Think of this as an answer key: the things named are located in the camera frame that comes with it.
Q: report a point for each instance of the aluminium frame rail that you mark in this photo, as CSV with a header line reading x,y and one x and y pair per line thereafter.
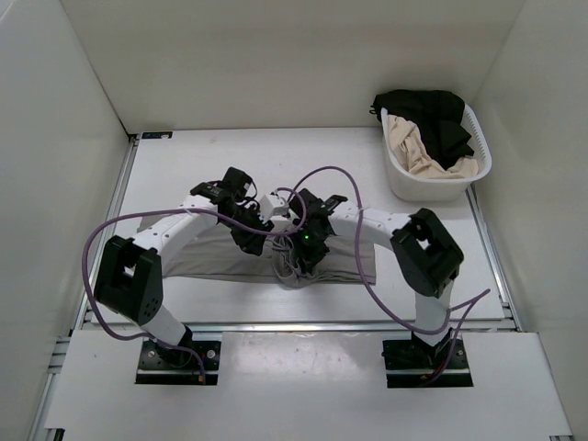
x,y
97,246

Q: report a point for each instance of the beige garment in basket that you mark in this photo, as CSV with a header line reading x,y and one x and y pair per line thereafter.
x,y
405,145

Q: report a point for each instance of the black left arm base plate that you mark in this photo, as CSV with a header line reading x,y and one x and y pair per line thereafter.
x,y
159,366

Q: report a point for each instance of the black garment in basket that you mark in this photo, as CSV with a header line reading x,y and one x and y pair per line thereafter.
x,y
438,115

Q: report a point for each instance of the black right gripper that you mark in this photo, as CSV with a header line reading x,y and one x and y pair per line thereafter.
x,y
308,259

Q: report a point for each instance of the dark label sticker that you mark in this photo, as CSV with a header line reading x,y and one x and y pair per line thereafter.
x,y
156,135

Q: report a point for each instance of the white laundry basket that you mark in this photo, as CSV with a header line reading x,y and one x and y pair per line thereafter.
x,y
415,189

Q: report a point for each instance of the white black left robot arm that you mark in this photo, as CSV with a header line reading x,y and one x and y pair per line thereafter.
x,y
131,271

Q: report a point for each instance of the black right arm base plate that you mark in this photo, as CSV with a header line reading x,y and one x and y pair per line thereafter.
x,y
408,367

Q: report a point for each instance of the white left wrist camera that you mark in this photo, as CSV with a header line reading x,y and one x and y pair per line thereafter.
x,y
272,205

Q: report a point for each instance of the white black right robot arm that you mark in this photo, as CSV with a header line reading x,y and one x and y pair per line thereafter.
x,y
427,255

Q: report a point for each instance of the grey trousers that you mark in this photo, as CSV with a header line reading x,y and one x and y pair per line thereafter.
x,y
214,255

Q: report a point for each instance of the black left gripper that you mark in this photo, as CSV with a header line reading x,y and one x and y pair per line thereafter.
x,y
251,243

